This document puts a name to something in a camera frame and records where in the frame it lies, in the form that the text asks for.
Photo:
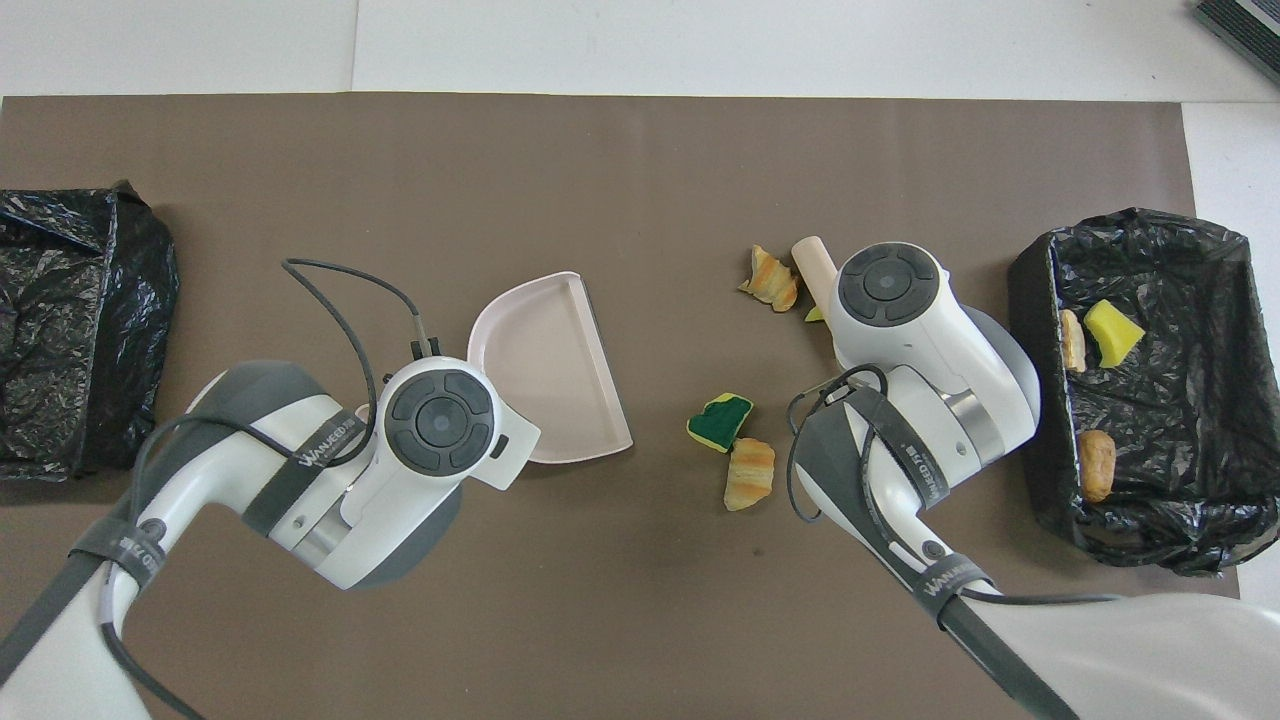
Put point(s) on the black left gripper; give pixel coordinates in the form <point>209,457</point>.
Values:
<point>426,350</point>

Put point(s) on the beige plastic dustpan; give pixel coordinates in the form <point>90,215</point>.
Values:
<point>545,370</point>

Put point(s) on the green and yellow sponge piece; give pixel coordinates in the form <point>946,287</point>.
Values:
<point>720,425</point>
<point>1110,335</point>

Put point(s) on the orange striped croissant piece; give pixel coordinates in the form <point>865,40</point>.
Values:
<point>1072,342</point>
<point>750,475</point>
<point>772,280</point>

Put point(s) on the beige brush with black bristles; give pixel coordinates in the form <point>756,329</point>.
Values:
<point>815,265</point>

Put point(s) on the tan oval bread roll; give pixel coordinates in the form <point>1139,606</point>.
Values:
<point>1097,466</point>

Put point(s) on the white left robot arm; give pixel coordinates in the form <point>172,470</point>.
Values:
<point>400,480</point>

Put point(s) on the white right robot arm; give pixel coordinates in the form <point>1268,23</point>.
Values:
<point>940,340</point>

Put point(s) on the bin lined with black bag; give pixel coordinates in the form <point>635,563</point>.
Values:
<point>1180,420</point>
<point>60,350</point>

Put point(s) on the brown table mat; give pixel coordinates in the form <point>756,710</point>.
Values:
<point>600,180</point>

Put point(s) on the dark grey ribbed device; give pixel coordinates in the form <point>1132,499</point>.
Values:
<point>1245,30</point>

